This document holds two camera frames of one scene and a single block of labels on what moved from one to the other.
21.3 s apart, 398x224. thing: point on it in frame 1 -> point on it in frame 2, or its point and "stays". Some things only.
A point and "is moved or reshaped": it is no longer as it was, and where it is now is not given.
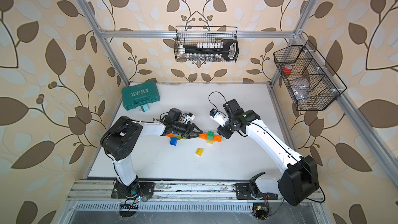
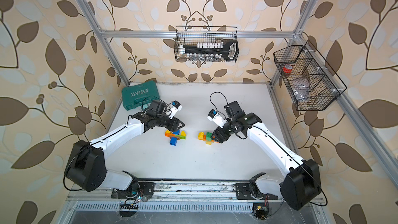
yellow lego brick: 199,152 is moved or reshaped
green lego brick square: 210,135 stays
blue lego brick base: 173,141 stays
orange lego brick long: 171,135 stays
